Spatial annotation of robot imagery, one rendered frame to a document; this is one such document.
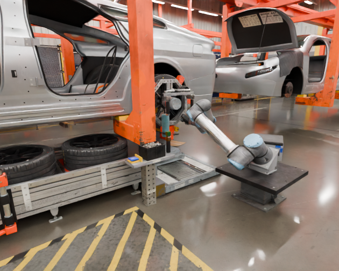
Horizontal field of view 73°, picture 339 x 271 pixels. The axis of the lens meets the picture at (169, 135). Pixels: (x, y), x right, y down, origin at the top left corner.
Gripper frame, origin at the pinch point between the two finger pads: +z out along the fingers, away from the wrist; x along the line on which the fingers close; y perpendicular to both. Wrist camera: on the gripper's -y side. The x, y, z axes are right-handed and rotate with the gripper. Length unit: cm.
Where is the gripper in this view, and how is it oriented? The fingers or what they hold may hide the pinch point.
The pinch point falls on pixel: (179, 118)
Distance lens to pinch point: 293.2
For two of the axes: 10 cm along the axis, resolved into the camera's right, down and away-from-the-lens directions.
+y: 5.8, 5.7, 5.8
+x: 5.7, -8.0, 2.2
